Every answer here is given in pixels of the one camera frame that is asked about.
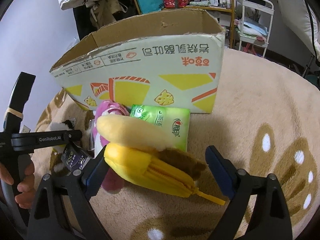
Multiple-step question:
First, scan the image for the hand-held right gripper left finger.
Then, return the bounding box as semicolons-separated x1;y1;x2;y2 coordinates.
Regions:
26;144;112;240

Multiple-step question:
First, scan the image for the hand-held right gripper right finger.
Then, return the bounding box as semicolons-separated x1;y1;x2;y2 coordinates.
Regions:
205;145;293;240

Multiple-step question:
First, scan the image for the white fluffy plush toy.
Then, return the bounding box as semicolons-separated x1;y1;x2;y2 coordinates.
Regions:
46;119;77;133

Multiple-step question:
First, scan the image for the dark tissue packet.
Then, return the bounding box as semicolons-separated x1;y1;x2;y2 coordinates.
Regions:
61;144;92;178

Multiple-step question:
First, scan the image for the yellow banana plush toy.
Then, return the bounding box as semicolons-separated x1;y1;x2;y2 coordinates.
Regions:
104;144;225;205

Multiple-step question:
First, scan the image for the pale yellow plush toy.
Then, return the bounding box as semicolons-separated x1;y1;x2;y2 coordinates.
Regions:
96;115;207;180

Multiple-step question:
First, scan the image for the pink plush bear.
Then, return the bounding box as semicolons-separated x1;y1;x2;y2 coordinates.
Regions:
94;99;130;194

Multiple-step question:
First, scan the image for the green tissue packet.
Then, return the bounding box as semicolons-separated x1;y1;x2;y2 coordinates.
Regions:
129;104;191;152

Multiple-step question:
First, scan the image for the printed cardboard box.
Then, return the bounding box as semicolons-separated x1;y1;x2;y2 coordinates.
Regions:
49;9;227;114

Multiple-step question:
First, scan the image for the person's left hand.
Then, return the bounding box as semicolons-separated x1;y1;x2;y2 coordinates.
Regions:
0;161;36;208

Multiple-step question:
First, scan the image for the beige printed blanket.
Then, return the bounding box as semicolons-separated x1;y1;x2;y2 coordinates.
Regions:
30;47;320;240

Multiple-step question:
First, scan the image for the black coat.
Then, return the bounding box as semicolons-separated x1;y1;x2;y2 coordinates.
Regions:
72;4;97;42

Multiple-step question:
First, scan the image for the beige trench coat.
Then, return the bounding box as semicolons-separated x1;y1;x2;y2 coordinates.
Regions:
91;0;140;30

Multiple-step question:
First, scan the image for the folded light blue cloth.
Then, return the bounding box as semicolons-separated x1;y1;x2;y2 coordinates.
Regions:
236;17;268;37

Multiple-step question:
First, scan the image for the white trolley cart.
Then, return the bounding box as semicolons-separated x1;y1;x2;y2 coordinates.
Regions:
234;0;275;58

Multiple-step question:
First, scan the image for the wooden shelf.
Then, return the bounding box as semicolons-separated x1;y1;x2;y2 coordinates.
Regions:
125;0;237;49

